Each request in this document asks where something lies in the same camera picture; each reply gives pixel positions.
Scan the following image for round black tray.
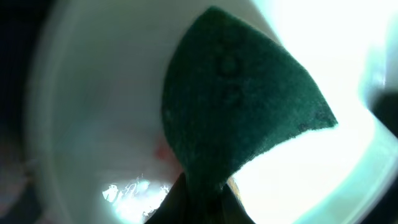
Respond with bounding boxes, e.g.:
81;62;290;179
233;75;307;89
1;0;53;223

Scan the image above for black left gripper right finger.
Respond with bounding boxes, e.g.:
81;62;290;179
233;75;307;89
219;184;255;224

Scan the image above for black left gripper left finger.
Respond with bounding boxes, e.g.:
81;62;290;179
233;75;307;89
146;173;188;224

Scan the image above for mint plate with red stain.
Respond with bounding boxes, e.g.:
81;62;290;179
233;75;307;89
25;0;397;223

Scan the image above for green yellow sponge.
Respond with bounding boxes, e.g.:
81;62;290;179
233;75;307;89
161;6;337;194

